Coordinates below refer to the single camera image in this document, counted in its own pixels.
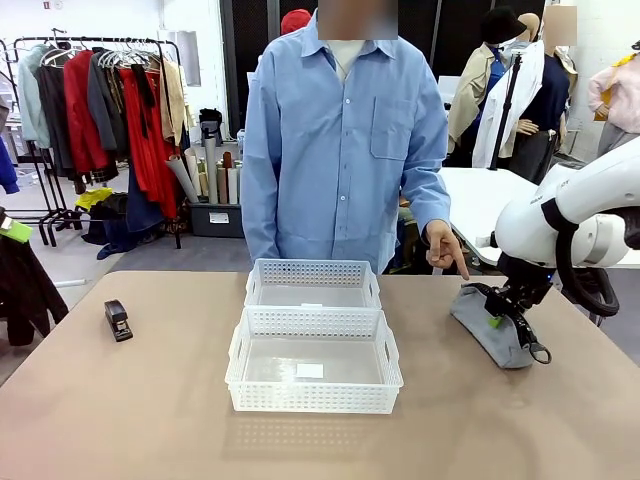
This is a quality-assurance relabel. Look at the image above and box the light teal garment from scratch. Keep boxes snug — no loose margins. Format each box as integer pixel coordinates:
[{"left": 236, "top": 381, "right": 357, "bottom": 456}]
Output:
[{"left": 17, "top": 44, "right": 51, "bottom": 149}]

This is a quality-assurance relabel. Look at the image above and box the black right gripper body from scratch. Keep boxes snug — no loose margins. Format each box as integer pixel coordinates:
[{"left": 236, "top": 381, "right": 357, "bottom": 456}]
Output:
[{"left": 497, "top": 252, "right": 554, "bottom": 309}]

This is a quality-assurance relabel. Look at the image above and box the black hat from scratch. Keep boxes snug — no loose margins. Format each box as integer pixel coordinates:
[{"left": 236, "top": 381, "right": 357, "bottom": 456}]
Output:
[{"left": 480, "top": 5, "right": 529, "bottom": 44}]

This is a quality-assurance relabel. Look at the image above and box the grey cardboard tube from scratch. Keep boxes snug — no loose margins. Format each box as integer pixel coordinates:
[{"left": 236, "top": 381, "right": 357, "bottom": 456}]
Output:
[{"left": 202, "top": 137, "right": 220, "bottom": 205}]

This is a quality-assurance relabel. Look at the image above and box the mannequin with pink sweater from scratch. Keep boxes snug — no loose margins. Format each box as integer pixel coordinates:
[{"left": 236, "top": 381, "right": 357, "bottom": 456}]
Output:
[{"left": 587, "top": 42, "right": 640, "bottom": 156}]

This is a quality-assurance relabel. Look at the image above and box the red dress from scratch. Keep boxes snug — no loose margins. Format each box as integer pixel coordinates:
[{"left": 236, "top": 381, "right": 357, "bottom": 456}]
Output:
[{"left": 119, "top": 67, "right": 179, "bottom": 219}]

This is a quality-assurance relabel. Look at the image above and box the dark grey garment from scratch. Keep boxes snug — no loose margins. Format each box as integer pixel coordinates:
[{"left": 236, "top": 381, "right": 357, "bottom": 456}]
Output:
[{"left": 35, "top": 62, "right": 76, "bottom": 176}]

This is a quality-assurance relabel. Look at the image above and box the black stapler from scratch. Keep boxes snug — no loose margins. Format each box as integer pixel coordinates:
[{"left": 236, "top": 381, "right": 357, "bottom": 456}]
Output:
[{"left": 103, "top": 298, "right": 135, "bottom": 343}]

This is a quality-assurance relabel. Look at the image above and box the mannequin with white coat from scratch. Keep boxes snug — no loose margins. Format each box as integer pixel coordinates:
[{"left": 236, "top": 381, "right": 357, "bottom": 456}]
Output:
[{"left": 472, "top": 4, "right": 580, "bottom": 186}]

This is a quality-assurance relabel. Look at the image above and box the grey paper roll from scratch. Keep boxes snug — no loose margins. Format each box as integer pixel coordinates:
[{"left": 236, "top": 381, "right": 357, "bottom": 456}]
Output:
[{"left": 166, "top": 153, "right": 200, "bottom": 204}]

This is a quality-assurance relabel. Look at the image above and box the white table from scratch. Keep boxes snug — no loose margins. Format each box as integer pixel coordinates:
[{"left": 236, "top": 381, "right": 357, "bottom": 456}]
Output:
[{"left": 437, "top": 167, "right": 551, "bottom": 266}]

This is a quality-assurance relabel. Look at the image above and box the person's left hand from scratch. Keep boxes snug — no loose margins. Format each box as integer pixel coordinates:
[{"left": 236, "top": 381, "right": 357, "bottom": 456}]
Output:
[{"left": 423, "top": 219, "right": 472, "bottom": 282}]

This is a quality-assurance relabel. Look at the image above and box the beige garment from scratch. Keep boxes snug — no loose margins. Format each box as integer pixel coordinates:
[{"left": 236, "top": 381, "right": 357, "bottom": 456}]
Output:
[{"left": 149, "top": 57, "right": 189, "bottom": 146}]

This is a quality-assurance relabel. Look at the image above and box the grey jacket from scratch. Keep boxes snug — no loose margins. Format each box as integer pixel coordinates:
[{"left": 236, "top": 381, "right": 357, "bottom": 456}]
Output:
[{"left": 87, "top": 52, "right": 131, "bottom": 156}]

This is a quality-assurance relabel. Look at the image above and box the green tag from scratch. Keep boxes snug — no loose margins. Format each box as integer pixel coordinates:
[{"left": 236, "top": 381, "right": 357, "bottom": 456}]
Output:
[{"left": 0, "top": 217, "right": 34, "bottom": 245}]

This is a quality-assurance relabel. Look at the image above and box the yellow garment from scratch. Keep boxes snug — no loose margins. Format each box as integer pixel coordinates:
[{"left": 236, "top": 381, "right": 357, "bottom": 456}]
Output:
[{"left": 74, "top": 187, "right": 114, "bottom": 211}]

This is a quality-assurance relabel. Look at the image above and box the red hat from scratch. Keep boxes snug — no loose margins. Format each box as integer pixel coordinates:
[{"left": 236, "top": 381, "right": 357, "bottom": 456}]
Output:
[{"left": 279, "top": 8, "right": 314, "bottom": 36}]

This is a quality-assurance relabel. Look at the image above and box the white perforated plastic basket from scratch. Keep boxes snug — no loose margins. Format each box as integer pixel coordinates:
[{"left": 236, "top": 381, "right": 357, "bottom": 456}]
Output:
[
  {"left": 243, "top": 258, "right": 384, "bottom": 314},
  {"left": 224, "top": 305, "right": 405, "bottom": 415}
]

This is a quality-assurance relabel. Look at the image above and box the brown fabric roll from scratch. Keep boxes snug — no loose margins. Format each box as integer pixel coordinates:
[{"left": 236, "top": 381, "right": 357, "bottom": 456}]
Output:
[{"left": 222, "top": 152, "right": 235, "bottom": 204}]

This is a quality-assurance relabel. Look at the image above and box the grey storage bin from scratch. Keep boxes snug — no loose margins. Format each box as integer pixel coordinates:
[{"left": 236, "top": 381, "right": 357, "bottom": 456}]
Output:
[{"left": 189, "top": 199, "right": 246, "bottom": 239}]

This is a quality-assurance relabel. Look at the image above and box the red jacket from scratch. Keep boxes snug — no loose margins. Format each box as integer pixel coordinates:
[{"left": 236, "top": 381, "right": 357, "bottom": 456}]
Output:
[{"left": 62, "top": 49, "right": 119, "bottom": 174}]

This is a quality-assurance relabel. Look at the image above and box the black metal clothes rack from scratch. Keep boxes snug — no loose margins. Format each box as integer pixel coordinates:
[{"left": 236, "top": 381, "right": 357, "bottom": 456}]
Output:
[{"left": 12, "top": 34, "right": 184, "bottom": 250}]

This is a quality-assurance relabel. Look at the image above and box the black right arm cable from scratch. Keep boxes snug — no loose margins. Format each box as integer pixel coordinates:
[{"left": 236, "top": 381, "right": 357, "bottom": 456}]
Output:
[{"left": 542, "top": 198, "right": 621, "bottom": 317}]

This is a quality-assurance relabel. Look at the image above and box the person in blue shirt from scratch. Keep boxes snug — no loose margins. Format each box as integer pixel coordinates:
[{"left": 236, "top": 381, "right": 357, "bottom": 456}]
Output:
[{"left": 239, "top": 0, "right": 454, "bottom": 276}]

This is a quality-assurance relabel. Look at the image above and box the dark blue denim garment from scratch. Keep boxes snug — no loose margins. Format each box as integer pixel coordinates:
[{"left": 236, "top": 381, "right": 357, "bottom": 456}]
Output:
[{"left": 82, "top": 192, "right": 169, "bottom": 260}]

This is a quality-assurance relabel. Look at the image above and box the person's left forearm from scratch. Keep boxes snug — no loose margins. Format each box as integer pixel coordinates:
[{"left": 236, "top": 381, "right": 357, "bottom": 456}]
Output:
[{"left": 399, "top": 164, "right": 454, "bottom": 236}]

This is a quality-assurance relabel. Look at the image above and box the mannequin with beige coat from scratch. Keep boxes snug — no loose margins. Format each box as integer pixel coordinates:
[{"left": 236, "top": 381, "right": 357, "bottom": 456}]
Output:
[{"left": 447, "top": 7, "right": 529, "bottom": 169}]

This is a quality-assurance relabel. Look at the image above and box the grey zip pouch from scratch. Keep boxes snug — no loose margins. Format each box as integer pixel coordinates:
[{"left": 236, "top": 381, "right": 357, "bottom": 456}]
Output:
[{"left": 448, "top": 282, "right": 553, "bottom": 370}]

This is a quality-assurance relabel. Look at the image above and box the black tripod pole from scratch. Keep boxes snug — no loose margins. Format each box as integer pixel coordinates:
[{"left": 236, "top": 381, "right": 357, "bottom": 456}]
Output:
[{"left": 488, "top": 49, "right": 524, "bottom": 171}]

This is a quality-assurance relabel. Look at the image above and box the black jacket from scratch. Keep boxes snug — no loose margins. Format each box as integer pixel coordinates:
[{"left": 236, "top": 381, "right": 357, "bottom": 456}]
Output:
[{"left": 0, "top": 229, "right": 70, "bottom": 347}]

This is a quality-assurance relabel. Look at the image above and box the person's right forearm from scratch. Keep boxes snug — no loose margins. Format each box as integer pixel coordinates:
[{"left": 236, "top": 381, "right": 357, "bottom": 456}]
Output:
[{"left": 240, "top": 164, "right": 284, "bottom": 261}]

